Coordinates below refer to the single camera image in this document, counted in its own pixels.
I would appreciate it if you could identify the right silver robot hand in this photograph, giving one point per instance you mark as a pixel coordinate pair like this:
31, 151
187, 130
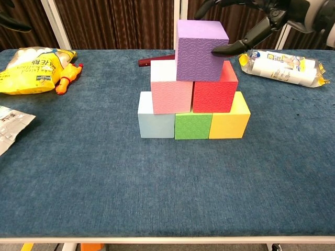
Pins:
264, 18

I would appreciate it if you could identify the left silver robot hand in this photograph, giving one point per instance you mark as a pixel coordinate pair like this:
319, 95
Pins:
13, 22

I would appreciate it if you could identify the purple foam cube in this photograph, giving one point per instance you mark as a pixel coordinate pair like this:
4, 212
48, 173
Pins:
200, 49

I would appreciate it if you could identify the red foam cube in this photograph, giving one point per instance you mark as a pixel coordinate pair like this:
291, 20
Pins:
213, 95

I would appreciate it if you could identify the yellow cube block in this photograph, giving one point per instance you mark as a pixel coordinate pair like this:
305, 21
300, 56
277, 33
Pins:
227, 124

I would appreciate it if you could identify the pink foam cube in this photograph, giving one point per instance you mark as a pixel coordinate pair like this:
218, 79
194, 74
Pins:
170, 94

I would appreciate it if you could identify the green foam cube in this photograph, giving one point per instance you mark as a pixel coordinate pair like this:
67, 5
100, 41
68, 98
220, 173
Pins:
192, 126

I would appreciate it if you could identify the light blue foam cube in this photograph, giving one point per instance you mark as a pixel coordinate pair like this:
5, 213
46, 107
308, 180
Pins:
154, 123

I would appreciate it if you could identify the brown curtain panel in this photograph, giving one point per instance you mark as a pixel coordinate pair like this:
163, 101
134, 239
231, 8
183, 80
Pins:
235, 23
301, 39
115, 23
34, 15

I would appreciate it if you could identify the clear pack of white rolls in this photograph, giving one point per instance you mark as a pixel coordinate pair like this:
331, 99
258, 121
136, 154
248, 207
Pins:
282, 66

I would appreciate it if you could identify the yellow snack bag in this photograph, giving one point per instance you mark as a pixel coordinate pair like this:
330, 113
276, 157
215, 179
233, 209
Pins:
28, 73

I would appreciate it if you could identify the yellow rubber chicken toy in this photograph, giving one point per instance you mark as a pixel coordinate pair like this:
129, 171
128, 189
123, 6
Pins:
68, 77

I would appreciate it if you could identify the white snack bag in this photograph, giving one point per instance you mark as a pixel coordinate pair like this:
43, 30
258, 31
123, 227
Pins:
10, 128

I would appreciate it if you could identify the dark red folded fan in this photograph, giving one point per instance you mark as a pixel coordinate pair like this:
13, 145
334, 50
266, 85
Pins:
154, 61

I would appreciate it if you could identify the blue felt table cover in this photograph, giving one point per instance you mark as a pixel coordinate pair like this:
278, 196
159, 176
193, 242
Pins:
167, 198

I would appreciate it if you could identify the black caster wheel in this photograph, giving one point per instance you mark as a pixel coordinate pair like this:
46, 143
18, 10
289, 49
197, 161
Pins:
276, 247

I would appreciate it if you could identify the orange box under table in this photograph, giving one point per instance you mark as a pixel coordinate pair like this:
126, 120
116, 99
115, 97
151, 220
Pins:
91, 247

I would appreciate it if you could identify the white partition post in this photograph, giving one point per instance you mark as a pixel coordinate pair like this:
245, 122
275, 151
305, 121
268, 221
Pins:
284, 36
56, 23
180, 13

